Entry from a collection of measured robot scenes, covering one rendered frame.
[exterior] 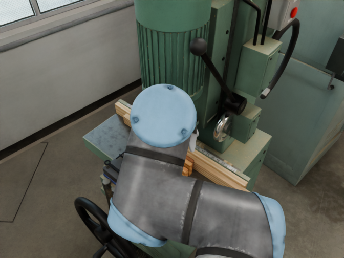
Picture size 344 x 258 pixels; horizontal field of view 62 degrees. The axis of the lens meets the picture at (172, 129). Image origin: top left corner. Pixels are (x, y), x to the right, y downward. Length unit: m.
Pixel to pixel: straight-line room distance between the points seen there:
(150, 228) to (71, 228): 1.61
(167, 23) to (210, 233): 0.43
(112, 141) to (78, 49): 1.26
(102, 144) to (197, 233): 0.78
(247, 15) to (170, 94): 0.49
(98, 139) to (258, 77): 0.62
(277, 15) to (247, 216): 0.64
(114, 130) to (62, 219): 1.02
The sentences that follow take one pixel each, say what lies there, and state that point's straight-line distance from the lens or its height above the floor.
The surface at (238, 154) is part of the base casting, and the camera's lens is 1.21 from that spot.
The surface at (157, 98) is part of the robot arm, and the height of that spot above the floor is 1.47.
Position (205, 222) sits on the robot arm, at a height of 1.38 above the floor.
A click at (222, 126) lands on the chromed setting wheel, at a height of 1.06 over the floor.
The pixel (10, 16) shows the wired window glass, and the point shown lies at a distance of 2.10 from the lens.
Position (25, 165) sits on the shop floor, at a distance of 2.40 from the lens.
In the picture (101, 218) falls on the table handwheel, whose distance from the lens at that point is 0.88.
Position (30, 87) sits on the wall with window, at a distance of 2.23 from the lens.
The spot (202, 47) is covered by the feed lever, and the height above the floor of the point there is 1.43.
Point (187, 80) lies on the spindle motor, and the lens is 0.74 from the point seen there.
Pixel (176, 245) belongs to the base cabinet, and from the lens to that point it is 1.19.
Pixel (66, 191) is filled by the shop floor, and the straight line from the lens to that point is 2.14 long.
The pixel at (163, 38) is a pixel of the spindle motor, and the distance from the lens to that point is 0.66.
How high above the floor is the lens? 1.72
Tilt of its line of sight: 46 degrees down
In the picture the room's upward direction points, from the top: straight up
